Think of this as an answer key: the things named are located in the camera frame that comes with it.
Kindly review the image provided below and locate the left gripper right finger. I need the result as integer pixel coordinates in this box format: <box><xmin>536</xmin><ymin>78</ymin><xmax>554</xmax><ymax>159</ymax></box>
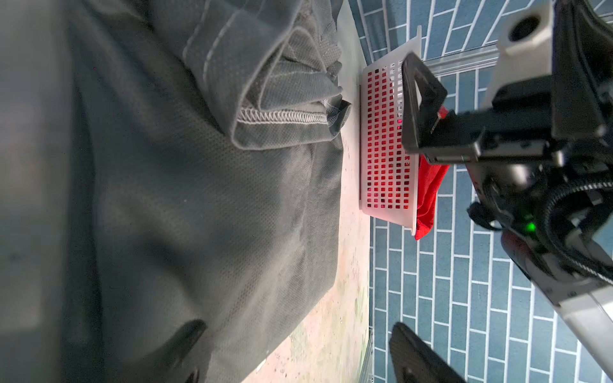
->
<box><xmin>389</xmin><ymin>322</ymin><xmax>466</xmax><ymax>383</ymax></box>

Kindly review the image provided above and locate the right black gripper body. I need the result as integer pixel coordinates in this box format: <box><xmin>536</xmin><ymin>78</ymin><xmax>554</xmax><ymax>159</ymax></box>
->
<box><xmin>421</xmin><ymin>1</ymin><xmax>612</xmax><ymax>282</ymax></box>

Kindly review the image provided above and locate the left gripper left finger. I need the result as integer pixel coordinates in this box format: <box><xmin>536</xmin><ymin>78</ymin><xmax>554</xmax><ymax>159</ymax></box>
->
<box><xmin>138</xmin><ymin>319</ymin><xmax>206</xmax><ymax>382</ymax></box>

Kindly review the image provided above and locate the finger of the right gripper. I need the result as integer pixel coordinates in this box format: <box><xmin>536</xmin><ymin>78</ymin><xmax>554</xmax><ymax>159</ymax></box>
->
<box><xmin>402</xmin><ymin>52</ymin><xmax>448</xmax><ymax>153</ymax></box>

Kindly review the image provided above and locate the white plastic laundry basket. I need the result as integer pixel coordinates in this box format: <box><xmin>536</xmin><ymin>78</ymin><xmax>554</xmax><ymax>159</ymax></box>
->
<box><xmin>359</xmin><ymin>27</ymin><xmax>421</xmax><ymax>235</ymax></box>

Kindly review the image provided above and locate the grey t shirt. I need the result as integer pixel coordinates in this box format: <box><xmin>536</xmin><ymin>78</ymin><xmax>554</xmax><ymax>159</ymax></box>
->
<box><xmin>1</xmin><ymin>1</ymin><xmax>351</xmax><ymax>382</ymax></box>

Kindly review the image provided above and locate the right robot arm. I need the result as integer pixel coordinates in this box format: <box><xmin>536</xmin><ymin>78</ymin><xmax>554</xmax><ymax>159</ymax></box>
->
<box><xmin>402</xmin><ymin>1</ymin><xmax>612</xmax><ymax>373</ymax></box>

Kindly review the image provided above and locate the red printed t shirt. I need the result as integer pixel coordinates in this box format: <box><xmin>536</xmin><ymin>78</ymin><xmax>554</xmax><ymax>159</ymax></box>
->
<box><xmin>413</xmin><ymin>106</ymin><xmax>451</xmax><ymax>241</ymax></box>

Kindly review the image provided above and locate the right corner aluminium post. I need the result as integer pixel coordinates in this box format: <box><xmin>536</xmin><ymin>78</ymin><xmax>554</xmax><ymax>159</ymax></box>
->
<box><xmin>425</xmin><ymin>44</ymin><xmax>499</xmax><ymax>77</ymax></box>

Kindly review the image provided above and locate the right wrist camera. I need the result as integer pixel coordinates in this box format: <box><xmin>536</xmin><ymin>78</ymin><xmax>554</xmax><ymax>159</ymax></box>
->
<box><xmin>480</xmin><ymin>1</ymin><xmax>554</xmax><ymax>109</ymax></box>

